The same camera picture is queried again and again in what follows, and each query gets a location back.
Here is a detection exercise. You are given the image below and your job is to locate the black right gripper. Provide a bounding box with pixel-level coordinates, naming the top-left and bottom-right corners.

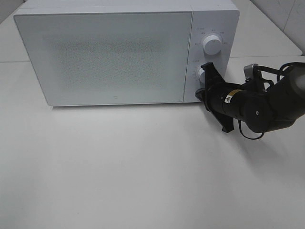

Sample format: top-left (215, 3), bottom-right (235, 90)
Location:
top-left (195, 62), bottom-right (245, 133)

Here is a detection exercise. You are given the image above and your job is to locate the white microwave knob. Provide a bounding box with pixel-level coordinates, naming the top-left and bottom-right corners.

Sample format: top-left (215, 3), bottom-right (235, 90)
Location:
top-left (197, 68), bottom-right (205, 84)
top-left (202, 33), bottom-right (222, 55)

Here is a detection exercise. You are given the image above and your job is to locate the white microwave door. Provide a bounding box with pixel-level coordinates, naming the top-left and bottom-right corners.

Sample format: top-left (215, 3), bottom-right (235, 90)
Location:
top-left (14, 12), bottom-right (192, 106)

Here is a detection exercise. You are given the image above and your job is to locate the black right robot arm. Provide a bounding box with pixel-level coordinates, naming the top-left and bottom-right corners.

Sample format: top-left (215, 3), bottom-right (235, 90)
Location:
top-left (195, 62), bottom-right (305, 133)

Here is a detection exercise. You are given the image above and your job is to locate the white microwave oven body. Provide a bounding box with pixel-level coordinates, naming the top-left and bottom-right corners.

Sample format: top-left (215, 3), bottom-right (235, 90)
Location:
top-left (13, 0), bottom-right (240, 105)

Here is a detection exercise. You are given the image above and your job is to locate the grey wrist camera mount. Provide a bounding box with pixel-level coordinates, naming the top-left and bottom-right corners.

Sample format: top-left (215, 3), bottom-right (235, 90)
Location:
top-left (244, 63), bottom-right (259, 83)

